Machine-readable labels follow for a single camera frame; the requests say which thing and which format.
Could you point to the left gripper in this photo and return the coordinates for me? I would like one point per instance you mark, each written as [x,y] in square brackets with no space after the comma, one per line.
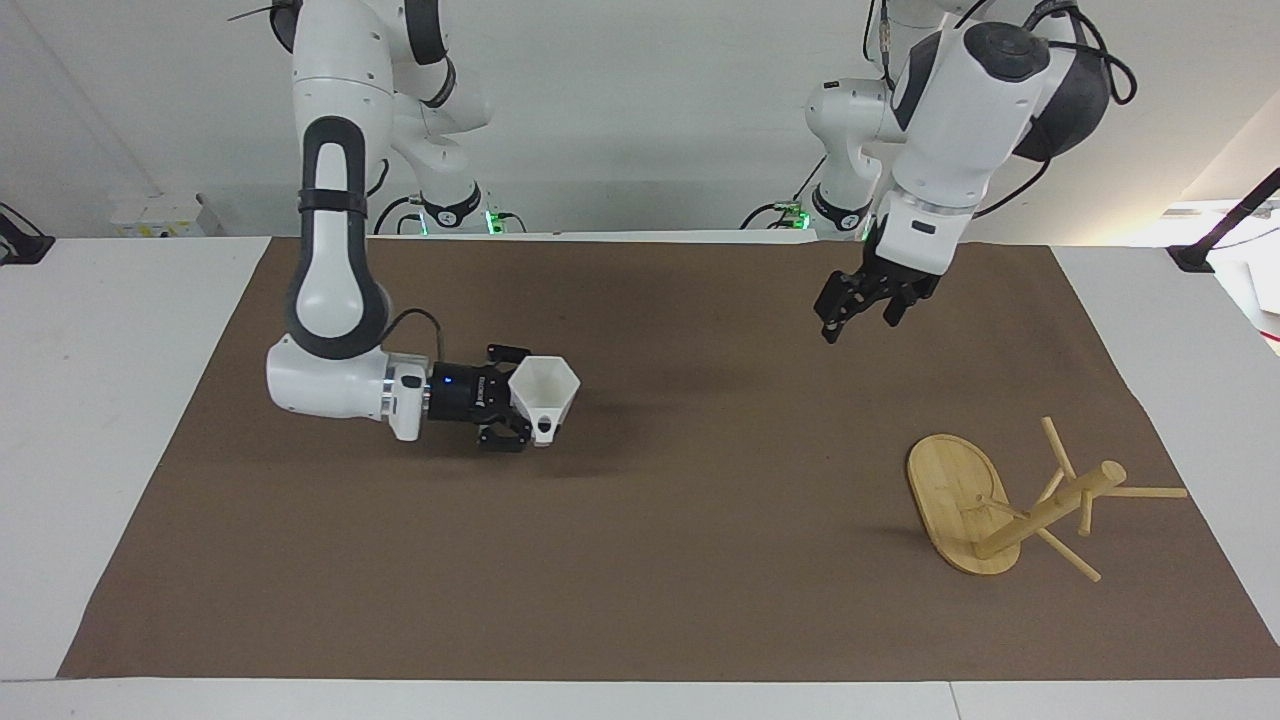
[880,270]

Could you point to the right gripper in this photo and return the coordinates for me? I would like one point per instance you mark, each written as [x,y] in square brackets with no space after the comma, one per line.
[462,392]

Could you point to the white faceted cup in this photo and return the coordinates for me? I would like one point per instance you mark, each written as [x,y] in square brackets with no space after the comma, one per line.
[545,385]

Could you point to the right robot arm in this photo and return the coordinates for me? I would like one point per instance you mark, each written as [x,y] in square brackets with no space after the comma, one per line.
[330,270]

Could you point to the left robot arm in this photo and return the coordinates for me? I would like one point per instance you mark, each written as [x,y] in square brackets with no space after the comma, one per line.
[960,110]

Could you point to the wooden cup rack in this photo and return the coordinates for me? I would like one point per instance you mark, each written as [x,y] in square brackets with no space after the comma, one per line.
[955,500]

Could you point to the black stand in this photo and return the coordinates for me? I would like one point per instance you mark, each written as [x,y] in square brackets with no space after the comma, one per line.
[25,245]
[1225,225]

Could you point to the white wall box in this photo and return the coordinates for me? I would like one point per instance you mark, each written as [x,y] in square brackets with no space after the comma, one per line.
[160,215]

